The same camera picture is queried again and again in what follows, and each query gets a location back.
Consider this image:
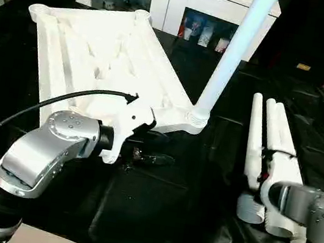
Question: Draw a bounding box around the white plastic table leg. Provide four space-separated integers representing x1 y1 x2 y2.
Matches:
192 0 281 127
254 101 324 243
245 97 309 238
233 92 284 226

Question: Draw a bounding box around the white plastic table top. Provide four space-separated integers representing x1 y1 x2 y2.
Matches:
10 0 227 153

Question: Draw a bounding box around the red item in cabinet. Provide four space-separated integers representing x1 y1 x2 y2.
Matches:
177 16 188 38

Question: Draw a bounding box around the black right camera cable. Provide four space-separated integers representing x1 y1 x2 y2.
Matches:
270 147 298 161

